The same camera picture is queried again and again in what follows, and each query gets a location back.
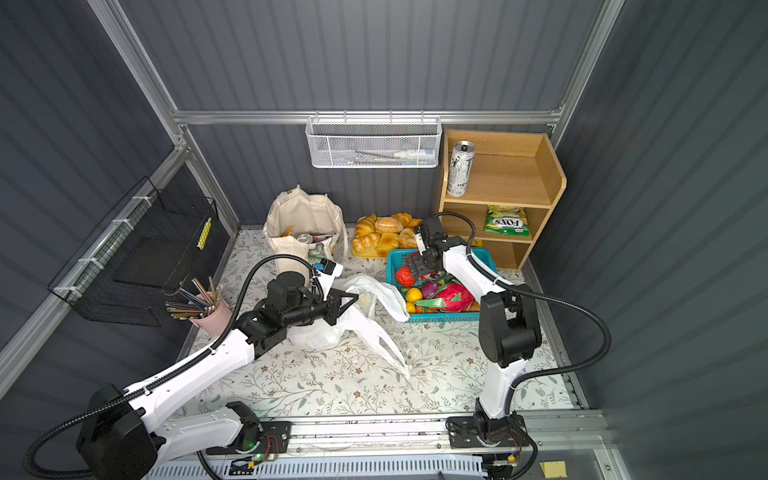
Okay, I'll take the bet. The yellow lemon upper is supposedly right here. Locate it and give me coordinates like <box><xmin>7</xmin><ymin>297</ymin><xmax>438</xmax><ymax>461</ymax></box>
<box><xmin>405</xmin><ymin>288</ymin><xmax>424</xmax><ymax>303</ymax></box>

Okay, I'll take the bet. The yellow bread tray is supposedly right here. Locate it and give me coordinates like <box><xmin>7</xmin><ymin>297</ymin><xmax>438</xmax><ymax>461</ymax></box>
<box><xmin>351</xmin><ymin>212</ymin><xmax>422</xmax><ymax>258</ymax></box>

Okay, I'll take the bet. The pink pencil cup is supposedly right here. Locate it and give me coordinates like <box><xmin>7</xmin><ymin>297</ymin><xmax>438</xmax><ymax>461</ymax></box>
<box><xmin>165</xmin><ymin>277</ymin><xmax>231</xmax><ymax>337</ymax></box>

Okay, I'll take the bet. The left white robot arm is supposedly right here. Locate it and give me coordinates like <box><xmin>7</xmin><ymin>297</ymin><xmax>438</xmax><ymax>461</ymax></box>
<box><xmin>23</xmin><ymin>254</ymin><xmax>358</xmax><ymax>479</ymax></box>

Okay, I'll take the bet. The purple onion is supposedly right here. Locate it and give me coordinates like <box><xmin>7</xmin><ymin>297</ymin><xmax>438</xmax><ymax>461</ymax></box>
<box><xmin>421</xmin><ymin>281</ymin><xmax>440</xmax><ymax>299</ymax></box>

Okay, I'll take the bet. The left silver drink can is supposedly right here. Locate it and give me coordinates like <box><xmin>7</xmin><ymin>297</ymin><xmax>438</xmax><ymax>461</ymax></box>
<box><xmin>446</xmin><ymin>141</ymin><xmax>475</xmax><ymax>197</ymax></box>

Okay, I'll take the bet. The lower pink dragon fruit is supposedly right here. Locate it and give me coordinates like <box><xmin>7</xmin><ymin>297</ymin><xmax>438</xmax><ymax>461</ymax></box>
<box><xmin>428</xmin><ymin>283</ymin><xmax>474</xmax><ymax>312</ymax></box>

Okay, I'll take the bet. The wooden shelf unit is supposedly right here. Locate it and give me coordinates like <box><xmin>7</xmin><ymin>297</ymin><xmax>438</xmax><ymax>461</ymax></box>
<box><xmin>438</xmin><ymin>130</ymin><xmax>567</xmax><ymax>271</ymax></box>

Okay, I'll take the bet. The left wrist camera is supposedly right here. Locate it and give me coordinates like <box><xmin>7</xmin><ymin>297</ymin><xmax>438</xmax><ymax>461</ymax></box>
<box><xmin>315</xmin><ymin>258</ymin><xmax>344</xmax><ymax>300</ymax></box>

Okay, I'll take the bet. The green Fox's candy bag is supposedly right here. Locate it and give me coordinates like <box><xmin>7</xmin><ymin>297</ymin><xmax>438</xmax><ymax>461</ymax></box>
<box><xmin>484</xmin><ymin>205</ymin><xmax>530</xmax><ymax>237</ymax></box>

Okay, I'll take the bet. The white wire wall basket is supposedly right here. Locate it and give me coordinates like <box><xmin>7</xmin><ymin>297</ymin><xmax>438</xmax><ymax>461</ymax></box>
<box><xmin>305</xmin><ymin>113</ymin><xmax>443</xmax><ymax>169</ymax></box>

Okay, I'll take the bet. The red tomato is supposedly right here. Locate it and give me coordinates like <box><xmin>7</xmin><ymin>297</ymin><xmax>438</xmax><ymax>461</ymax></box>
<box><xmin>395</xmin><ymin>265</ymin><xmax>418</xmax><ymax>288</ymax></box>

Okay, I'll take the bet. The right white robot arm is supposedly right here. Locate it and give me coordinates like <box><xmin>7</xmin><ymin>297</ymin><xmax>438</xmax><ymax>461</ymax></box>
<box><xmin>406</xmin><ymin>212</ymin><xmax>611</xmax><ymax>444</ymax></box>

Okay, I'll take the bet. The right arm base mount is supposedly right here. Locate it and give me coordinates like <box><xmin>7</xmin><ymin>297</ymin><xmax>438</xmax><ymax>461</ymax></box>
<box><xmin>445</xmin><ymin>413</ymin><xmax>530</xmax><ymax>450</ymax></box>

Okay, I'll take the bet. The white plastic grocery bag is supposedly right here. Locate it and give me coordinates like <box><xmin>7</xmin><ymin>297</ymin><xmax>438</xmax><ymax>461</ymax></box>
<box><xmin>287</xmin><ymin>273</ymin><xmax>411</xmax><ymax>379</ymax></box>

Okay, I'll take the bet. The black wire wall basket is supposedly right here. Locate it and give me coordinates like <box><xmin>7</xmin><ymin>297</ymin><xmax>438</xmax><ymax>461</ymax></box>
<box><xmin>48</xmin><ymin>182</ymin><xmax>228</xmax><ymax>327</ymax></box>

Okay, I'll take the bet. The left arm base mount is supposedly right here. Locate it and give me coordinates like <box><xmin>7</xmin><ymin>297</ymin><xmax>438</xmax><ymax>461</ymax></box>
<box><xmin>225</xmin><ymin>421</ymin><xmax>293</xmax><ymax>458</ymax></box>

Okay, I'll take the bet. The cream canvas tote bag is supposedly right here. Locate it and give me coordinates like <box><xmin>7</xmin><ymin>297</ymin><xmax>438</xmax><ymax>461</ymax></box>
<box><xmin>263</xmin><ymin>185</ymin><xmax>349</xmax><ymax>262</ymax></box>

